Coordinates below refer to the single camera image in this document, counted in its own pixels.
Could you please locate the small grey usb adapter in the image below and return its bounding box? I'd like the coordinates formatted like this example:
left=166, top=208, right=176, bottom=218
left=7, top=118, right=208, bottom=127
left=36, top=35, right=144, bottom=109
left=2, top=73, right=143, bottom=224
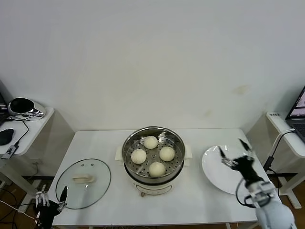
left=0, top=144, right=20, bottom=160

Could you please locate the black computer mouse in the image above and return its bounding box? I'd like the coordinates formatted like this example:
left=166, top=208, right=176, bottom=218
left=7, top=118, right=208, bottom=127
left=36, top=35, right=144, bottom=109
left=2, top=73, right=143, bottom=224
left=0, top=128, right=14, bottom=146

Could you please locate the white and black charger cable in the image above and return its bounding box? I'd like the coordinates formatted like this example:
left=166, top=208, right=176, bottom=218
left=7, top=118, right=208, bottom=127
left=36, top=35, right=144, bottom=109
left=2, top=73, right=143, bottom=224
left=263, top=128, right=296, bottom=173

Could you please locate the shiny chrome rounded device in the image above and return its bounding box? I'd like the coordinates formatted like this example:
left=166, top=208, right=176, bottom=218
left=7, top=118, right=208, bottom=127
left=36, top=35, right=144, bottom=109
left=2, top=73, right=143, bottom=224
left=7, top=97, right=47, bottom=120

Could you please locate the white steamed baozi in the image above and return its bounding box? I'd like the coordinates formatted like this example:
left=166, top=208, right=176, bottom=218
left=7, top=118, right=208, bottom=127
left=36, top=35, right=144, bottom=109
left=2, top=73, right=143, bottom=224
left=143, top=135, right=159, bottom=150
left=159, top=146, right=176, bottom=162
left=131, top=149, right=147, bottom=165
left=149, top=161, right=166, bottom=177

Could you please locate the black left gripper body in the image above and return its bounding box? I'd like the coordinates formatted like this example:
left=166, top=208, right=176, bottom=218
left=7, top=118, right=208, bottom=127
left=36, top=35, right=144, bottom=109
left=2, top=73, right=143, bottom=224
left=32, top=201, right=61, bottom=229

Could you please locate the round white plate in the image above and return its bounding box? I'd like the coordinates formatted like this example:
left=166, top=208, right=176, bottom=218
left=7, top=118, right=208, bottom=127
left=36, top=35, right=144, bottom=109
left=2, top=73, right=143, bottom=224
left=201, top=145, right=260, bottom=195

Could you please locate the black cable on side table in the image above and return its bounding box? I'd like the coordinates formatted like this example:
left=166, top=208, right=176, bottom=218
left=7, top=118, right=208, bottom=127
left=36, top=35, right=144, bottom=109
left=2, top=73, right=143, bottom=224
left=6, top=116, right=29, bottom=147

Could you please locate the stainless steel steamer basket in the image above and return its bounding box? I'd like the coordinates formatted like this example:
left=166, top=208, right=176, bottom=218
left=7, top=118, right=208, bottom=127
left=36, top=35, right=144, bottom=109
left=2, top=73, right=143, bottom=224
left=122, top=126, right=186, bottom=183

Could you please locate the white floor cable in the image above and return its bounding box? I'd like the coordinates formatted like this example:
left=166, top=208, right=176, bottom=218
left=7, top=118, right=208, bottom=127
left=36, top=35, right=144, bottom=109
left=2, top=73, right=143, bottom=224
left=0, top=200, right=36, bottom=221

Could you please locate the white side table with label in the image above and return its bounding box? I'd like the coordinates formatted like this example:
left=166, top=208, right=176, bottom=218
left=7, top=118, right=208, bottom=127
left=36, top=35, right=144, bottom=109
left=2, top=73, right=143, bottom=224
left=265, top=111, right=305, bottom=209

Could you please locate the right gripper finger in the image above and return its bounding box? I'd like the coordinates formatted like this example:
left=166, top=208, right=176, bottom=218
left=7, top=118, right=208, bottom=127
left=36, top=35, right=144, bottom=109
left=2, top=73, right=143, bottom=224
left=239, top=138, right=254, bottom=160
left=218, top=146, right=238, bottom=168

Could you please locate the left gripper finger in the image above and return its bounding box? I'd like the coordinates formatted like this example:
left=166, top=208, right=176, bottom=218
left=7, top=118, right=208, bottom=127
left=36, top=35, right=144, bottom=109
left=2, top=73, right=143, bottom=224
left=35, top=184, right=50, bottom=207
left=57, top=186, right=69, bottom=212

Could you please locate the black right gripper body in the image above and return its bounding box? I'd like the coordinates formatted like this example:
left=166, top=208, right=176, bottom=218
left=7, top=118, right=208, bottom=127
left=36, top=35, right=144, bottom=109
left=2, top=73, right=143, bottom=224
left=232, top=156, right=263, bottom=184

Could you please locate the dark laptop beside chrome device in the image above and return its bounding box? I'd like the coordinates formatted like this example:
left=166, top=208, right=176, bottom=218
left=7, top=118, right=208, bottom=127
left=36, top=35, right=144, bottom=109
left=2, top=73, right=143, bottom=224
left=0, top=81, right=7, bottom=127

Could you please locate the white side table with mouse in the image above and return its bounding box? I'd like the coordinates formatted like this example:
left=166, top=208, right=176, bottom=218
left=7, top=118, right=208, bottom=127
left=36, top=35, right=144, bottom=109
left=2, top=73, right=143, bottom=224
left=0, top=107, right=54, bottom=213

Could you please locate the round glass pot lid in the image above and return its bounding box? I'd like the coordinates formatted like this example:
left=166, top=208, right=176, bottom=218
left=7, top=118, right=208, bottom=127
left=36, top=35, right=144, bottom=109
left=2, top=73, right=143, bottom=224
left=55, top=158, right=112, bottom=210

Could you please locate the grey laptop with bright screen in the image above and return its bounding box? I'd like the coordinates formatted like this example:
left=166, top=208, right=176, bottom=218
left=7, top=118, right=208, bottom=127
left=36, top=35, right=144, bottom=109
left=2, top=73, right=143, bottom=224
left=285, top=84, right=305, bottom=141

